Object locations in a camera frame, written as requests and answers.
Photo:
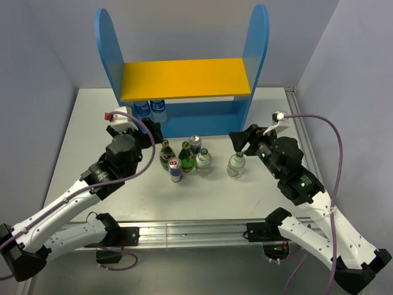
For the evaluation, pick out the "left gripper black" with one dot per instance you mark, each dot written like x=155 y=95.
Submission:
x=155 y=126

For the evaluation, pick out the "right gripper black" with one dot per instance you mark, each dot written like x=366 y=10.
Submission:
x=253 y=134

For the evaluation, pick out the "clear Chang bottle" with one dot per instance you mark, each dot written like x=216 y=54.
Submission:
x=236 y=165
x=203 y=162

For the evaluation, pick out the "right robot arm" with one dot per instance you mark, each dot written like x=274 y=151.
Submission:
x=354 y=261

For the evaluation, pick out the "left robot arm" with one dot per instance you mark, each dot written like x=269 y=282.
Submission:
x=28 y=246

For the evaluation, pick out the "blue and yellow shelf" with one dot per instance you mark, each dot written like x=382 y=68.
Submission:
x=206 y=97

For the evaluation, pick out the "left water bottle blue label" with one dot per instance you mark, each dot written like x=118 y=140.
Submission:
x=142 y=109

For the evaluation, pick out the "water bottle blue label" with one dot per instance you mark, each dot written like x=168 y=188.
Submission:
x=158 y=108
x=142 y=109

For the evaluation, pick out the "right water bottle blue label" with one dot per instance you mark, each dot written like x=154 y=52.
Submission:
x=158 y=108

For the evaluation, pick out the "left green Perrier bottle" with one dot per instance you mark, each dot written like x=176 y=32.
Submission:
x=166 y=152

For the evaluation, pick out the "green perrier bottle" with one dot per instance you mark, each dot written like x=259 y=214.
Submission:
x=187 y=157
x=166 y=152

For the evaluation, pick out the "silver blue can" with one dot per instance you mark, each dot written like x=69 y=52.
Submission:
x=195 y=143

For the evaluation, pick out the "silver can red tab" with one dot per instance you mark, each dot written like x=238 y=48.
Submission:
x=175 y=169

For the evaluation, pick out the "right green Perrier bottle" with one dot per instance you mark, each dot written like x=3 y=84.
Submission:
x=187 y=157

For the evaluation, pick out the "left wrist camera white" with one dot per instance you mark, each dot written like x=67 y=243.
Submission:
x=119 y=122

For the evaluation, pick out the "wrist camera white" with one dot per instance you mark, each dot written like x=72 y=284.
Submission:
x=279 y=123
x=119 y=122

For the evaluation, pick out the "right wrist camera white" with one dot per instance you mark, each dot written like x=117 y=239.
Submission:
x=279 y=123

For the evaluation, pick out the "aluminium rail frame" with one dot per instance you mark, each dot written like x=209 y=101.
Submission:
x=201 y=224

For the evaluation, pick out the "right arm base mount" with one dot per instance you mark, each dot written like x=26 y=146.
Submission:
x=275 y=246

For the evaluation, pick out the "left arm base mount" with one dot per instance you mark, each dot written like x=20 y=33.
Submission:
x=122 y=239

